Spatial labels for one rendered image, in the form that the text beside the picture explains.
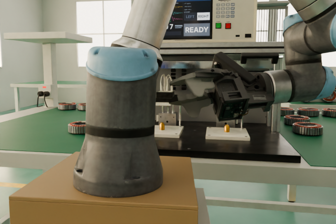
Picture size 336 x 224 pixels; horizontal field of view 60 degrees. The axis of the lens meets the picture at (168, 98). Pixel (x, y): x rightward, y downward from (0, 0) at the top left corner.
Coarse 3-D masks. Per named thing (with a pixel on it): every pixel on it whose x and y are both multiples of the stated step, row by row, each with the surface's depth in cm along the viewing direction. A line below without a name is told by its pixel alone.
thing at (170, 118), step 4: (160, 112) 124; (164, 112) 124; (168, 112) 124; (172, 112) 124; (176, 112) 124; (160, 116) 123; (164, 116) 123; (168, 116) 122; (172, 116) 122; (176, 116) 124; (160, 120) 123; (164, 120) 123; (168, 120) 123; (172, 120) 122; (176, 120) 124; (164, 124) 123; (168, 124) 123; (172, 124) 122; (176, 124) 124
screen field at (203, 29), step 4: (184, 24) 118; (188, 24) 118; (192, 24) 117; (196, 24) 117; (200, 24) 117; (204, 24) 117; (208, 24) 116; (184, 28) 118; (188, 28) 118; (192, 28) 118; (196, 28) 117; (200, 28) 117; (204, 28) 117; (208, 28) 117; (184, 32) 118; (188, 32) 118; (192, 32) 118; (196, 32) 118; (200, 32) 117; (204, 32) 117; (208, 32) 117
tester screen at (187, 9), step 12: (180, 0) 117; (192, 0) 116; (204, 0) 116; (180, 12) 118; (192, 12) 117; (180, 24) 118; (168, 36) 120; (180, 36) 119; (192, 36) 118; (204, 36) 117
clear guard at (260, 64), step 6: (228, 54) 94; (234, 54) 93; (240, 54) 93; (282, 54) 91; (234, 60) 92; (246, 60) 91; (252, 60) 91; (258, 60) 90; (264, 60) 90; (270, 60) 90; (282, 60) 89; (246, 66) 89; (252, 66) 89; (258, 66) 89; (264, 66) 89; (270, 66) 88; (276, 66) 88; (282, 66) 88
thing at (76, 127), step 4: (68, 124) 119; (72, 124) 117; (76, 124) 123; (80, 124) 124; (84, 124) 122; (68, 128) 118; (72, 128) 116; (76, 128) 116; (80, 128) 116; (84, 128) 116; (72, 132) 116; (76, 132) 116; (80, 132) 116; (84, 132) 116
